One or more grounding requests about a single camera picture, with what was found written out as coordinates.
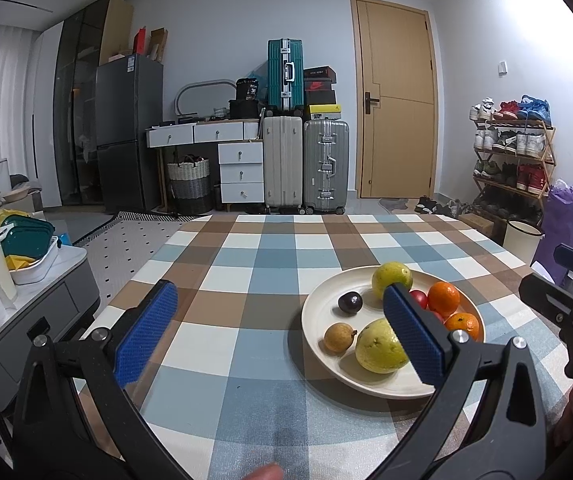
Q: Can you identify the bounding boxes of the teal suitcase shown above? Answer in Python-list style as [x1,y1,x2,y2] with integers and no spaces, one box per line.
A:
[266,38,305,113]

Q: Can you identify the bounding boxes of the rows of stored sneakers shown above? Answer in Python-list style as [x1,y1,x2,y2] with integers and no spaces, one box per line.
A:
[469,94,553,221]

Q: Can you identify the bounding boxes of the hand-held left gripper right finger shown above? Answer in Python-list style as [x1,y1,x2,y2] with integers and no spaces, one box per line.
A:
[383,283,548,480]

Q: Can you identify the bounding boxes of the grey refrigerator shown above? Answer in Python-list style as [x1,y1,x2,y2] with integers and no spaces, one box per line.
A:
[95,54,164,213]

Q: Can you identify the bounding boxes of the cream round plate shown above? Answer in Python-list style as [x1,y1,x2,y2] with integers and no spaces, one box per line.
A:
[301,265,487,401]

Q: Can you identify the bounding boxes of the dark purple plum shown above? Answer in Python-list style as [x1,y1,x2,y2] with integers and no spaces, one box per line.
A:
[337,291,364,314]

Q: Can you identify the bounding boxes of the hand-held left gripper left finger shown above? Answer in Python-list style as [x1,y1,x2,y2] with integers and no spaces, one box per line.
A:
[12,279,180,480]

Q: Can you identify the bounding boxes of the brown cardboard box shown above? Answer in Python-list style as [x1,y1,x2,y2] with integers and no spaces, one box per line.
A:
[149,27,170,64]

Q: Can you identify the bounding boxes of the white drawer desk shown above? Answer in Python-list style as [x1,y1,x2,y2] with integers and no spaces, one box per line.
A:
[145,119,266,213]

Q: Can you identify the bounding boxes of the small brown round fruit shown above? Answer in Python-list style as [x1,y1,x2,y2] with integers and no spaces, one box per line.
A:
[323,323,358,355]

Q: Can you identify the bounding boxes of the wooden shoe rack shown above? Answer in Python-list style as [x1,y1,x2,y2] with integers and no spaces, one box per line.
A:
[469,110,557,226]

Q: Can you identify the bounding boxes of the beige suitcase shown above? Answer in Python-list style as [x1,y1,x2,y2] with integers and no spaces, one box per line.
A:
[262,115,304,213]

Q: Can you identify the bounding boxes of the yellow and black shoe box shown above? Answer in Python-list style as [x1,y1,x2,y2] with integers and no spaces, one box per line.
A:
[307,104,342,122]

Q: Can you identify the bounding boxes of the wooden door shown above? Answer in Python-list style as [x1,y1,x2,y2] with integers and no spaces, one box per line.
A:
[349,0,440,200]

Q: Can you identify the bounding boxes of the dark glass cabinet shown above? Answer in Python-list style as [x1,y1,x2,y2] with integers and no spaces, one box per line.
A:
[52,0,134,207]

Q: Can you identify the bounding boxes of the black bag white label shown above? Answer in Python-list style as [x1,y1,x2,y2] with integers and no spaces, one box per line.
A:
[235,77,260,102]

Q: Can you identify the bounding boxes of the person's left hand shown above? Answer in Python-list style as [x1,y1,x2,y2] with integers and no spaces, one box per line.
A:
[244,464,284,480]

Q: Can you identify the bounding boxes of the yellow bag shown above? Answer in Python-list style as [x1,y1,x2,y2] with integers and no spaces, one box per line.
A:
[0,208,32,233]

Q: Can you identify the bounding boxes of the white plastic basin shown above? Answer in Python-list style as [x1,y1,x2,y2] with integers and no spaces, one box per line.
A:
[9,235,62,286]

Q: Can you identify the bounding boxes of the red and black shoe box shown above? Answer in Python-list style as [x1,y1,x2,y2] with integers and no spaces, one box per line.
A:
[305,81,337,106]

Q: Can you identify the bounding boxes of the teal food containers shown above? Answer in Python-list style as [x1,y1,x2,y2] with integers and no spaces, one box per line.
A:
[0,214,56,260]

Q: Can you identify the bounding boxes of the dotted grey rug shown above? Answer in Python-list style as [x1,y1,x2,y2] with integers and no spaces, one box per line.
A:
[74,210,213,311]

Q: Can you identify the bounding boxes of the scattered pile of shoes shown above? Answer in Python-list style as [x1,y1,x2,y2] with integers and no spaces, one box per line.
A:
[414,195,477,218]

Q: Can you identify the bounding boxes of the woven laundry basket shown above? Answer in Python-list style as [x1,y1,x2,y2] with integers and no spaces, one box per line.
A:
[167,156,213,213]

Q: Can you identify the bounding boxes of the black storage box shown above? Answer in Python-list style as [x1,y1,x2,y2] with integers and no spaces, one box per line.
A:
[228,99,260,121]

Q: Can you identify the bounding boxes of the mottled green citrus fruit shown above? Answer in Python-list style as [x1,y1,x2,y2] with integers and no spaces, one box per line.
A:
[371,261,414,301]

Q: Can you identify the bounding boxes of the oval mirror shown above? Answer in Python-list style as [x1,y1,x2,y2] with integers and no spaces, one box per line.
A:
[174,79,237,120]

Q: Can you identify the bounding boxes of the yellow-green guava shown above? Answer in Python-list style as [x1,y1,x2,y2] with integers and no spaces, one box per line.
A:
[355,317,412,375]

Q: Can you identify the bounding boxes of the purple bag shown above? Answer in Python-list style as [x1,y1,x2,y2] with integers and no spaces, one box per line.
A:
[541,180,573,286]

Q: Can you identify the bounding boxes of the person's right hand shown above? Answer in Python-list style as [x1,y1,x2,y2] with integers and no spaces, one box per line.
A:
[551,384,573,450]

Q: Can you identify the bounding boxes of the grey side cabinet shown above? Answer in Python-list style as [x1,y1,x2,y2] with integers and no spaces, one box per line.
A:
[0,245,101,411]

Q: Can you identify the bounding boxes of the orange tangerine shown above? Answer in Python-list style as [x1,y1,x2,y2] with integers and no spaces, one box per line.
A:
[444,312,481,343]
[427,281,461,317]

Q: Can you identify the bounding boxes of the silver suitcase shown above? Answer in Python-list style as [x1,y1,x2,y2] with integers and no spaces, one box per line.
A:
[303,119,351,215]

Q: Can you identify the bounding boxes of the small cardboard carton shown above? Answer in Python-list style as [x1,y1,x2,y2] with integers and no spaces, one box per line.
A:
[459,212,497,238]

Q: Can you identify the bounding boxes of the white trash bin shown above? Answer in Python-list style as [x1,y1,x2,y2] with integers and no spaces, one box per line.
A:
[503,220,545,267]

